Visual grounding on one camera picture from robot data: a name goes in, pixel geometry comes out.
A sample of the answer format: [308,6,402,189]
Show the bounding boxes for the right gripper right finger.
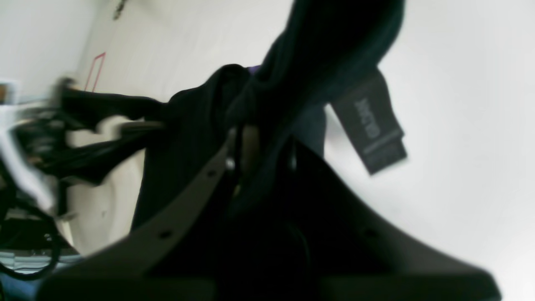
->
[293,142,502,301]

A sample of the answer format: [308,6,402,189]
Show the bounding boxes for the black T-shirt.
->
[130,0,408,235]

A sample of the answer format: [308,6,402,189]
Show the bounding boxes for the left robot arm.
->
[1,78,163,281]

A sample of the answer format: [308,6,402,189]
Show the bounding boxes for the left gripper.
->
[38,86,163,186]

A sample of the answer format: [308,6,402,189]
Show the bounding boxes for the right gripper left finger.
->
[36,125,260,301]

